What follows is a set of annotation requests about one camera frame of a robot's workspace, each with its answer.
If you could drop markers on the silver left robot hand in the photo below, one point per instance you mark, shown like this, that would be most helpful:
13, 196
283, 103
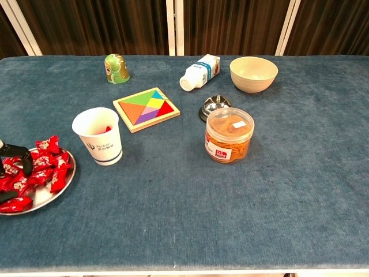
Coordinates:
20, 151

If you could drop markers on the red candy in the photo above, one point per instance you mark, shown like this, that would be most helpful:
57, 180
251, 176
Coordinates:
108, 129
15, 204
10, 169
64, 161
40, 176
47, 145
18, 183
59, 179
43, 161

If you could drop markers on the white paper cup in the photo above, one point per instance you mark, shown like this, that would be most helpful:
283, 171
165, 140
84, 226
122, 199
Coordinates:
103, 150

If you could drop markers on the round metal plate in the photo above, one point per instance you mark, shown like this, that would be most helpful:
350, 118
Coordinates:
43, 196

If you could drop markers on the dark brown curtain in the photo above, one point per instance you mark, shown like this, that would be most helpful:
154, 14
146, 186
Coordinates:
230, 26
101, 26
331, 26
8, 40

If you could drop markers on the wooden tangram puzzle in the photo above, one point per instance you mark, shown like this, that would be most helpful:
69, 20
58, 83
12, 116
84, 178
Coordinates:
147, 109

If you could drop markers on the blue table cloth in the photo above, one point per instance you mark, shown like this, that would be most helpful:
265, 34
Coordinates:
184, 202

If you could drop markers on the white blue milk carton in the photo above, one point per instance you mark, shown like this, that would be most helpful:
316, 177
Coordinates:
199, 73

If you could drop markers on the clear rubber band jar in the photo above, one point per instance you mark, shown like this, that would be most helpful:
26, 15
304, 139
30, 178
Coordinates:
227, 138

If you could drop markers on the beige bowl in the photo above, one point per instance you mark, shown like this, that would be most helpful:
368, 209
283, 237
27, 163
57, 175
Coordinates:
253, 82

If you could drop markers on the white metal frame post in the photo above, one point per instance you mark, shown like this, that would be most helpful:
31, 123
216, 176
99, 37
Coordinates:
170, 29
180, 29
287, 29
26, 31

